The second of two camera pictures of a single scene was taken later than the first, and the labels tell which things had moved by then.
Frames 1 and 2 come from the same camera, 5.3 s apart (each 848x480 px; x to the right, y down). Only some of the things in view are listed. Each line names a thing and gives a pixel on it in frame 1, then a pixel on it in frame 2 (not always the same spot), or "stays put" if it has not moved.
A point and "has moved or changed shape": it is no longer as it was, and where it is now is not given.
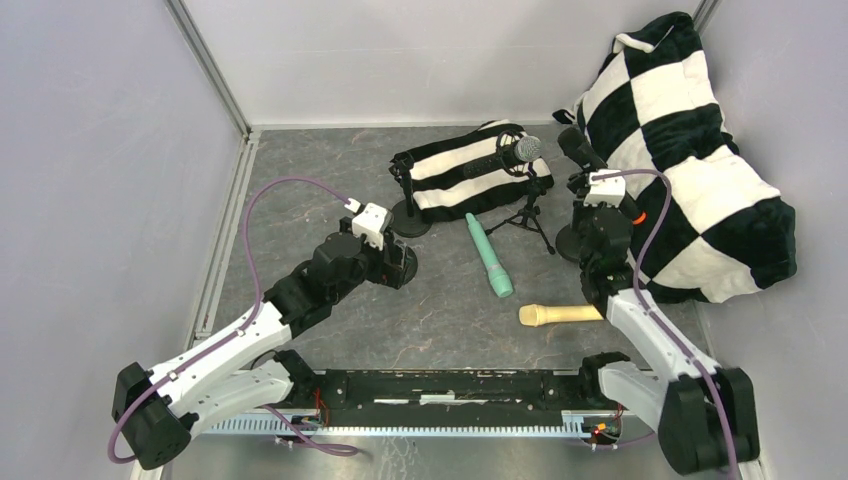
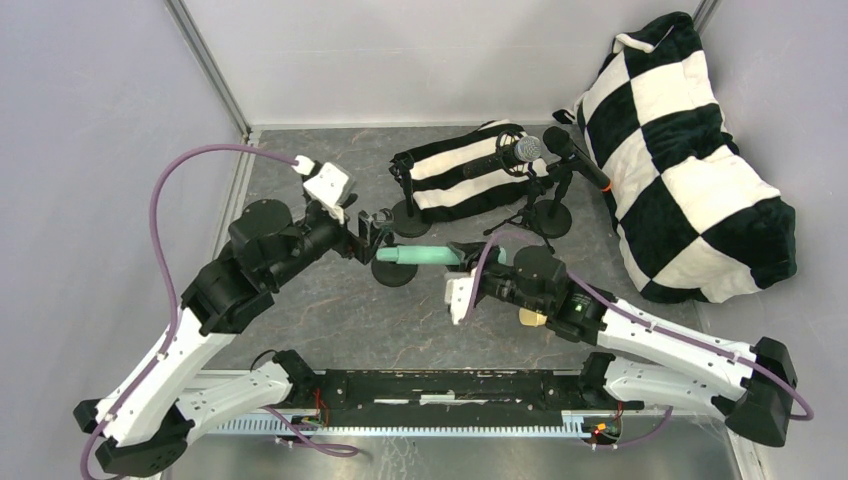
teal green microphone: x=499 y=279 has moved or changed shape
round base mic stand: x=411 y=219 stays put
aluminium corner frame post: x=208 y=63 stays put
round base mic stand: x=568 y=243 to x=553 y=218
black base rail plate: x=324 y=394 stays put
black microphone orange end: x=576 y=144 has moved or changed shape
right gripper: x=582 y=187 to x=480 y=266
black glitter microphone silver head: x=526 y=149 stays put
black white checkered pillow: x=727 y=230 stays put
